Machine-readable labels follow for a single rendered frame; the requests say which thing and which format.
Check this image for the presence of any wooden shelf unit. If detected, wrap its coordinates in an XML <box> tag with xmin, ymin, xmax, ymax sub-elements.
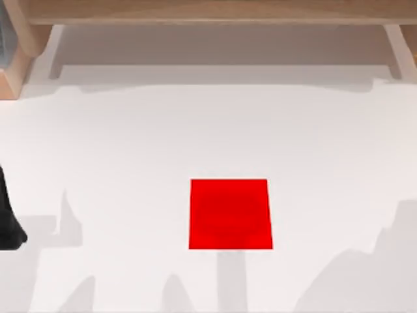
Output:
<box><xmin>0</xmin><ymin>0</ymin><xmax>417</xmax><ymax>100</ymax></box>

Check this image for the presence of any flat red square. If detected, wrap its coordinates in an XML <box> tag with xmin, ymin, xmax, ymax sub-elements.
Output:
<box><xmin>188</xmin><ymin>178</ymin><xmax>274</xmax><ymax>250</ymax></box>

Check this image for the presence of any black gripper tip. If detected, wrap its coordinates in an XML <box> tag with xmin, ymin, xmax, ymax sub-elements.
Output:
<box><xmin>0</xmin><ymin>166</ymin><xmax>28</xmax><ymax>252</ymax></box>

